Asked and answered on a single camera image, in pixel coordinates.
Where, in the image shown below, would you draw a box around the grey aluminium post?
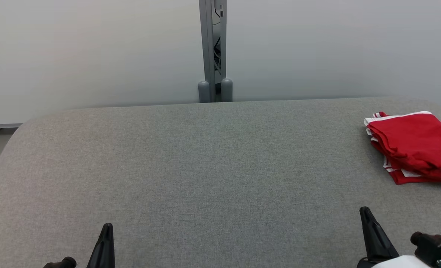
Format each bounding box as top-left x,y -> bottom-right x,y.
199,0 -> 227,103

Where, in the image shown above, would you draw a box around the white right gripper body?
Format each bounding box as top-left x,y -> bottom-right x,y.
356,255 -> 441,268

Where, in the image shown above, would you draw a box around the red shorts with white stripe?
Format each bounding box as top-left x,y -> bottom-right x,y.
364,111 -> 441,183

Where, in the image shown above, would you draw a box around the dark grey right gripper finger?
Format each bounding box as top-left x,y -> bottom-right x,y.
359,207 -> 379,261
366,208 -> 399,260

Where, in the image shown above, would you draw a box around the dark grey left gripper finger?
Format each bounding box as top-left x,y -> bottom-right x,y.
108,223 -> 115,268
86,223 -> 109,268

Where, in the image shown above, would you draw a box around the grey cylindrical post foot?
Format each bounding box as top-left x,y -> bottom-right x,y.
221,77 -> 233,102
198,80 -> 210,103

